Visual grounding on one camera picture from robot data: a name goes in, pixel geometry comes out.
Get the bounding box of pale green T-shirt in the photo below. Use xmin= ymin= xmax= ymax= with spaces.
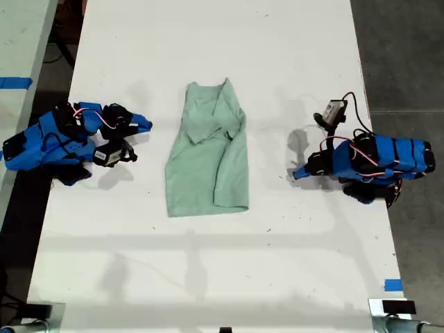
xmin=165 ymin=76 xmax=251 ymax=219

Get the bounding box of long blue tape strip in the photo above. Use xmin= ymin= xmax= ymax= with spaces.
xmin=0 ymin=76 xmax=34 ymax=91

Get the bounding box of white side table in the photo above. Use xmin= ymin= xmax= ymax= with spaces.
xmin=0 ymin=0 xmax=59 ymax=223

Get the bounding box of small blue tape piece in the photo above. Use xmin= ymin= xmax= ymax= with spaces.
xmin=384 ymin=277 xmax=404 ymax=293

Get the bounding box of small black box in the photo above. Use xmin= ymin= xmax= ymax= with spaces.
xmin=25 ymin=302 xmax=53 ymax=318
xmin=381 ymin=299 xmax=417 ymax=315

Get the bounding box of metal pipe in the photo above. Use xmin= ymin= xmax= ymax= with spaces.
xmin=0 ymin=319 xmax=50 ymax=333
xmin=372 ymin=316 xmax=444 ymax=333

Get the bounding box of short black camera stalk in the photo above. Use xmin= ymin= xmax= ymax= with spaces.
xmin=313 ymin=112 xmax=339 ymax=138
xmin=121 ymin=138 xmax=139 ymax=164

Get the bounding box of black camera box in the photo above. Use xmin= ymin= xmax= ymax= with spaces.
xmin=322 ymin=99 xmax=348 ymax=124
xmin=94 ymin=139 xmax=128 ymax=168

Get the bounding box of black camera cable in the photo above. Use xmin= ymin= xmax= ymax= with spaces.
xmin=342 ymin=91 xmax=375 ymax=135

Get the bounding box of black floor cable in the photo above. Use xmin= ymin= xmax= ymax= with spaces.
xmin=44 ymin=33 xmax=76 ymax=67

